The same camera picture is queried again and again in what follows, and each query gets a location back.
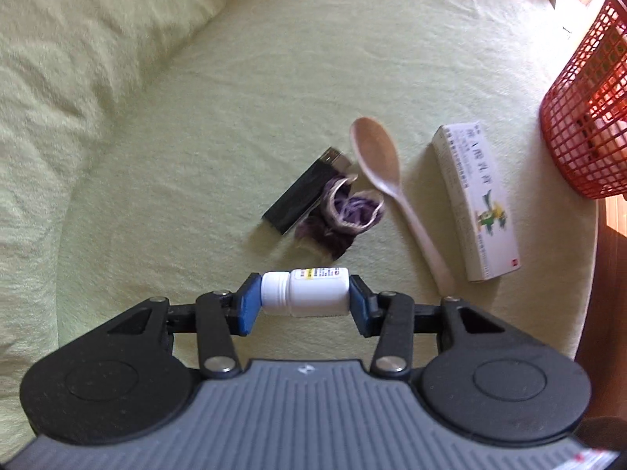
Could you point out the wooden spoon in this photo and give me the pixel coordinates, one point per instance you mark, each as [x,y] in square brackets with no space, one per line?
[374,147]

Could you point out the white medicine box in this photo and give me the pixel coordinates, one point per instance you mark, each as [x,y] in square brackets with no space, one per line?
[470,191]

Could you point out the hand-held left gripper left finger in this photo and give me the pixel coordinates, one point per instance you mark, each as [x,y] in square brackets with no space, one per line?
[247,303]

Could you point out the purple sock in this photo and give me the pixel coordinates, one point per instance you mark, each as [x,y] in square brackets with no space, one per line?
[357,208]

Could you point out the black lighter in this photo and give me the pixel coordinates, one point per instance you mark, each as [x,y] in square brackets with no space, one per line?
[299,191]

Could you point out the red mesh basket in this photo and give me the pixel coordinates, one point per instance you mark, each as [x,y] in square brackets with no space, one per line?
[556,156]

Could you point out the white pill bottle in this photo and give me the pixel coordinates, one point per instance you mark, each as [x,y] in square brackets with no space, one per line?
[313,293]

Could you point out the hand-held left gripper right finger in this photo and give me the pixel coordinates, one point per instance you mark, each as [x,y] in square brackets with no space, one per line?
[360,308]

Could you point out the green sofa blanket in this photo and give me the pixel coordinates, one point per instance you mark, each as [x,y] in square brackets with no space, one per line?
[196,107]

